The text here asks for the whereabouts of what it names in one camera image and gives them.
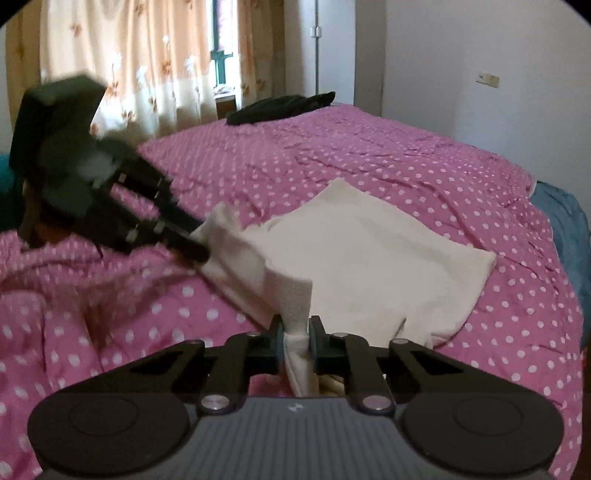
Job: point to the green framed window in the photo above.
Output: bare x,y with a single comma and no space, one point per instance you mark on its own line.
224,50

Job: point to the white wall socket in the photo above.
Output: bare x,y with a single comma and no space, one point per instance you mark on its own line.
488,80

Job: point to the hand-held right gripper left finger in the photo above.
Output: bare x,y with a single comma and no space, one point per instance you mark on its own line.
271,356

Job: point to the narrow floral beige curtain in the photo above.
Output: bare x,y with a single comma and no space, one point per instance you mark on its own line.
254,50

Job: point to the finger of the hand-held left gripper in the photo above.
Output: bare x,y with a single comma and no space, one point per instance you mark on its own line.
184,249
159,194

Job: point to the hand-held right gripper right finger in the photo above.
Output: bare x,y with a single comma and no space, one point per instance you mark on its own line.
320,356

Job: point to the black garment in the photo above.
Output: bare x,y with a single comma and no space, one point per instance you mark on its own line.
277,108

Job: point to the wide floral beige curtain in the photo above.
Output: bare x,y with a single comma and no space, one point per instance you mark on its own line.
138,60

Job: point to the teal cloth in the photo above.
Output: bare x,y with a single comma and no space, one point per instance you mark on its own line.
7,194

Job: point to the pink polka dot blanket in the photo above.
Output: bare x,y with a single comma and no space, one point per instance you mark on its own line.
369,152

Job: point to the blue bed sheet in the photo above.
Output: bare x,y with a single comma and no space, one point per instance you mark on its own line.
565,230

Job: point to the white cloth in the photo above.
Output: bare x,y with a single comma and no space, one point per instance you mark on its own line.
369,258

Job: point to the white wall pipe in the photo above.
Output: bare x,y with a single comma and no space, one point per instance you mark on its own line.
317,46

